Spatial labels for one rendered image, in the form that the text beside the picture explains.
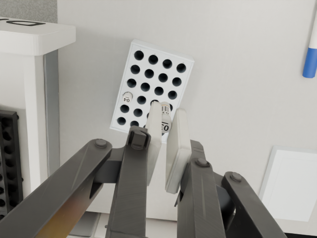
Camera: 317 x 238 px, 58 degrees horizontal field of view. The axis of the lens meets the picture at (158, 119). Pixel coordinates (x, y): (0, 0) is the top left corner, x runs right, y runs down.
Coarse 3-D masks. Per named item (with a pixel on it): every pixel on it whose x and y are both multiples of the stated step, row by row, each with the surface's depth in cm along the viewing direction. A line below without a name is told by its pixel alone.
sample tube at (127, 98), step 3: (126, 93) 38; (129, 93) 38; (123, 96) 37; (126, 96) 37; (129, 96) 37; (132, 96) 39; (123, 99) 37; (126, 99) 37; (129, 99) 37; (126, 102) 38; (129, 102) 38
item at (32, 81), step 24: (0, 72) 34; (24, 72) 28; (48, 72) 30; (0, 96) 35; (24, 96) 35; (48, 96) 31; (24, 120) 36; (48, 120) 32; (24, 144) 37; (48, 144) 33; (24, 168) 39; (48, 168) 34; (24, 192) 40
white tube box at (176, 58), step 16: (144, 48) 36; (160, 48) 38; (128, 64) 37; (144, 64) 37; (160, 64) 37; (176, 64) 37; (192, 64) 37; (128, 80) 40; (144, 80) 38; (160, 80) 39; (176, 80) 41; (144, 96) 39; (160, 96) 39; (176, 96) 39; (128, 112) 40; (144, 112) 40; (112, 128) 40; (128, 128) 40
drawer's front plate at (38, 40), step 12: (0, 24) 27; (12, 24) 28; (48, 24) 31; (60, 24) 33; (0, 36) 23; (12, 36) 23; (24, 36) 23; (36, 36) 23; (48, 36) 25; (60, 36) 28; (72, 36) 32; (0, 48) 24; (12, 48) 24; (24, 48) 24; (36, 48) 24; (48, 48) 25
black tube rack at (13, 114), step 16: (0, 112) 32; (16, 112) 33; (16, 128) 33; (0, 144) 30; (16, 144) 34; (0, 160) 31; (16, 160) 34; (0, 176) 36; (16, 176) 35; (0, 192) 33; (16, 192) 36; (0, 208) 33
